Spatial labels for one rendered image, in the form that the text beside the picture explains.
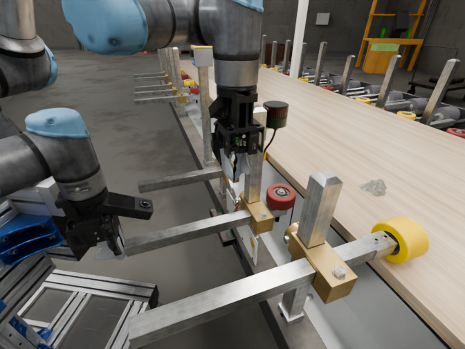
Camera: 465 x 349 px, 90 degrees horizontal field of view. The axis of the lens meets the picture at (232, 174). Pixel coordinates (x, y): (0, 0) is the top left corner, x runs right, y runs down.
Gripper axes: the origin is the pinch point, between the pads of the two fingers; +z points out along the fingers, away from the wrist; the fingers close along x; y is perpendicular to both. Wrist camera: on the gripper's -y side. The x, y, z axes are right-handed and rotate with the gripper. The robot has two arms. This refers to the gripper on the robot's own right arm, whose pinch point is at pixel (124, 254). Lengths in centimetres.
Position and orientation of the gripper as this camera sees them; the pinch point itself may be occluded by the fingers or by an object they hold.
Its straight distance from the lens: 65.6
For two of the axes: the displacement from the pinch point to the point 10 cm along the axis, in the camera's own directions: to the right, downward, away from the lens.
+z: 0.0, 8.3, 5.5
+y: -9.4, 1.9, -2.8
